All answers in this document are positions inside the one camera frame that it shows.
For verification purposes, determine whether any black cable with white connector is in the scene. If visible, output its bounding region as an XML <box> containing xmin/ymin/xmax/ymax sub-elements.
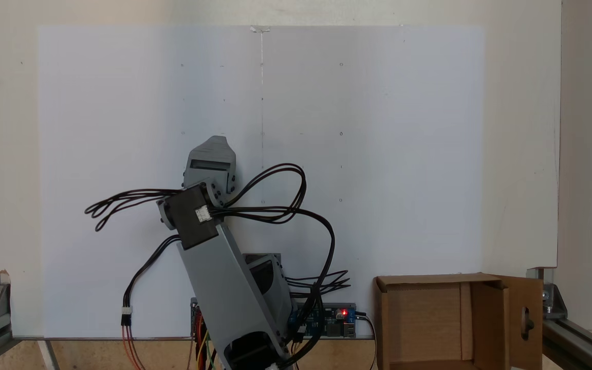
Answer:
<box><xmin>120</xmin><ymin>235</ymin><xmax>181</xmax><ymax>326</ymax></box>

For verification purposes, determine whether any blue circuit board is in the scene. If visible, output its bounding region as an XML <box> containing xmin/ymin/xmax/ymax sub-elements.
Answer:
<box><xmin>288</xmin><ymin>303</ymin><xmax>357</xmax><ymax>338</ymax></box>

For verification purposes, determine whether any white paper sheet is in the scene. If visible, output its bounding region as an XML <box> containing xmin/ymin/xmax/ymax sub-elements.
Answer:
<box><xmin>38</xmin><ymin>25</ymin><xmax>485</xmax><ymax>340</ymax></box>

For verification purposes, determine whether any brown cardboard box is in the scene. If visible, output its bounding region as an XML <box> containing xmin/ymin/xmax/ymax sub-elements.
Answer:
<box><xmin>374</xmin><ymin>273</ymin><xmax>543</xmax><ymax>370</ymax></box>

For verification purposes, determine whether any red orange wire pair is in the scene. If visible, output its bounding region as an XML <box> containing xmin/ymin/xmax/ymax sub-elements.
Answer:
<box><xmin>122</xmin><ymin>325</ymin><xmax>145</xmax><ymax>370</ymax></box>

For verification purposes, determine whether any black servo wire loop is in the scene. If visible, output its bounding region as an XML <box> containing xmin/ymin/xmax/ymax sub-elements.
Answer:
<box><xmin>84</xmin><ymin>189</ymin><xmax>183</xmax><ymax>232</ymax></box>
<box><xmin>214</xmin><ymin>163</ymin><xmax>350</xmax><ymax>360</ymax></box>

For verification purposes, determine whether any thin power cable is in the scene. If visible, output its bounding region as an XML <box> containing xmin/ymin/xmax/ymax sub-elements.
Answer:
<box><xmin>356</xmin><ymin>311</ymin><xmax>378</xmax><ymax>370</ymax></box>

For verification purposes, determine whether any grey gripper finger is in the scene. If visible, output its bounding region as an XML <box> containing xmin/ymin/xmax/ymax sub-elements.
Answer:
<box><xmin>189</xmin><ymin>136</ymin><xmax>236</xmax><ymax>158</ymax></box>

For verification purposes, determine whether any grey metal bar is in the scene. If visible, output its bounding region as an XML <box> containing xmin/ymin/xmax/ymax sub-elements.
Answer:
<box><xmin>38</xmin><ymin>339</ymin><xmax>61</xmax><ymax>370</ymax></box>

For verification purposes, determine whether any red jumper wire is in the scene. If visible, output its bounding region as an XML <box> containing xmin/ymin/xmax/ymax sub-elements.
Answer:
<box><xmin>196</xmin><ymin>308</ymin><xmax>205</xmax><ymax>370</ymax></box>

